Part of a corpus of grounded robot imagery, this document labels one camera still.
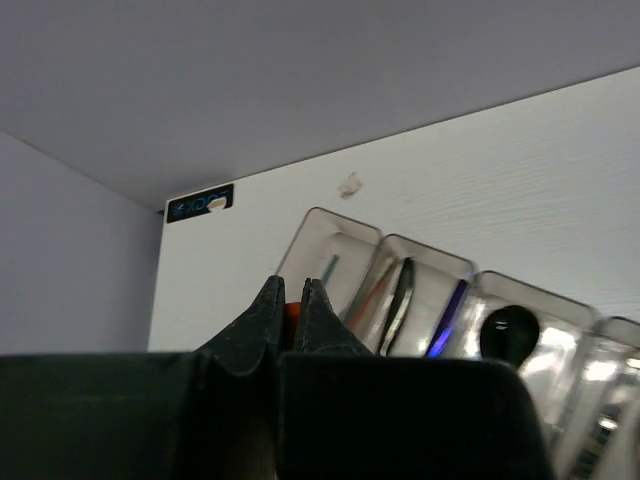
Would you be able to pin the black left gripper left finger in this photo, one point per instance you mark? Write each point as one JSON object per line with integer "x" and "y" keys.
{"x": 200, "y": 414}

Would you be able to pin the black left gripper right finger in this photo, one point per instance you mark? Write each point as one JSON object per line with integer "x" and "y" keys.
{"x": 344, "y": 413}

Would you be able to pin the orange chopstick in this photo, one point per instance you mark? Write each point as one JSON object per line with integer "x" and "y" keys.
{"x": 364, "y": 305}
{"x": 292, "y": 314}

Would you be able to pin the black iridescent knife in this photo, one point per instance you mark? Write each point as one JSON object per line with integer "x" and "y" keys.
{"x": 398, "y": 308}

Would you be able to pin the blue iridescent knife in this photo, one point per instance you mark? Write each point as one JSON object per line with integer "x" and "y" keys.
{"x": 445, "y": 324}

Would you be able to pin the teal chopstick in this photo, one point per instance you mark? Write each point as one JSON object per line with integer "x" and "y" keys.
{"x": 329, "y": 268}

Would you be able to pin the black spoon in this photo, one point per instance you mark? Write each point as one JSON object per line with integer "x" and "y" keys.
{"x": 509, "y": 335}

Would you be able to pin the clear acrylic utensil organizer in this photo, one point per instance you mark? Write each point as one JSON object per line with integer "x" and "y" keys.
{"x": 581, "y": 362}

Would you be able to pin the silver fork dark handle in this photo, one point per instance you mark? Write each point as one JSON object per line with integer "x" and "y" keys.
{"x": 596, "y": 442}

